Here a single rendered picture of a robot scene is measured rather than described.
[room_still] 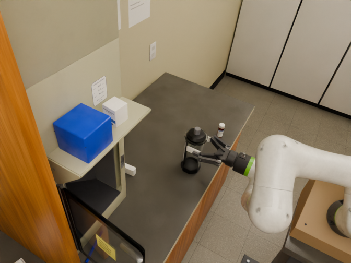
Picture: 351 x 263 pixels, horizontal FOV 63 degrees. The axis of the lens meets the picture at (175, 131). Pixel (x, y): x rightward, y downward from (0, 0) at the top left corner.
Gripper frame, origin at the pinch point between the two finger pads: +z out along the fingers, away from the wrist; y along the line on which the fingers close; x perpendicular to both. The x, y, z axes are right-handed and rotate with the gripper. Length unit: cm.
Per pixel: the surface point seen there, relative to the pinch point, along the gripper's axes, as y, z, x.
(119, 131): 47, 8, -39
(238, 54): -247, 49, 72
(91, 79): 45, 17, -52
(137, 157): 9.9, 26.3, 18.1
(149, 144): -1.6, 26.3, 18.0
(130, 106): 35, 12, -39
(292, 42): -247, -8, 38
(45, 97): 60, 17, -54
